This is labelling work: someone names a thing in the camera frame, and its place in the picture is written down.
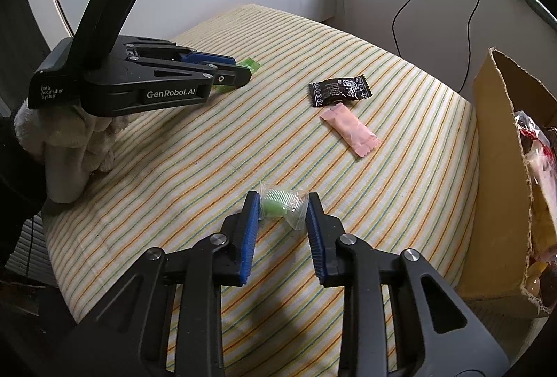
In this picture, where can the cardboard box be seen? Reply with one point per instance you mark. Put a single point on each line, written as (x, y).
(491, 185)

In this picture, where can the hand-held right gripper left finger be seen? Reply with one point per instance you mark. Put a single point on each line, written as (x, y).
(249, 237)

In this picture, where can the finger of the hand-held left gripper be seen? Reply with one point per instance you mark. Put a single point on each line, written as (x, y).
(230, 76)
(209, 58)

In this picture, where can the grey striped mattress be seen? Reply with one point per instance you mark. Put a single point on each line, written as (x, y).
(30, 255)

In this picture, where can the person's left hand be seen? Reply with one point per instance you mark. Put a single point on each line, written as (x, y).
(65, 150)

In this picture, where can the pink candy packet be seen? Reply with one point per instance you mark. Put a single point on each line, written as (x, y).
(350, 128)

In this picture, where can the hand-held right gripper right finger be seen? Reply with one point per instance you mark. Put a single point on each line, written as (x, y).
(315, 237)

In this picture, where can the yellow snack packet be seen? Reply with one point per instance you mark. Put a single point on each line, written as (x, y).
(546, 224)

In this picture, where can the black candy packet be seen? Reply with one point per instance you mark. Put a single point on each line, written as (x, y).
(337, 91)

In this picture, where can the round beige candy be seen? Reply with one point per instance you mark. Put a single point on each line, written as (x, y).
(534, 279)

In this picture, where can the striped bed cloth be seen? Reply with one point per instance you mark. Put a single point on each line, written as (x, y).
(217, 142)

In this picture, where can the clear green jelly candy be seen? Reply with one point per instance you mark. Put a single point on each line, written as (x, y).
(276, 202)

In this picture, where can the red snack packet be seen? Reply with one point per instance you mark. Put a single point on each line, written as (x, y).
(539, 150)

